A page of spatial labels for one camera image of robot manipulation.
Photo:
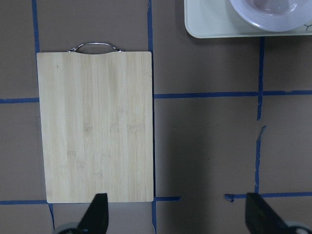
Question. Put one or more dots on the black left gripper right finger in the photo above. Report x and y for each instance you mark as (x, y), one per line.
(260, 218)

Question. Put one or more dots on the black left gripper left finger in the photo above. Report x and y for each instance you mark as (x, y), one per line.
(96, 218)

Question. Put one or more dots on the white round plate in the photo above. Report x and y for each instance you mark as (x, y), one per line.
(274, 15)

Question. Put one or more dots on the cream bear tray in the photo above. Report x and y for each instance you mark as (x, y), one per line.
(205, 19)

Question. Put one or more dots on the wooden cutting board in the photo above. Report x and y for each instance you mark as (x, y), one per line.
(96, 113)

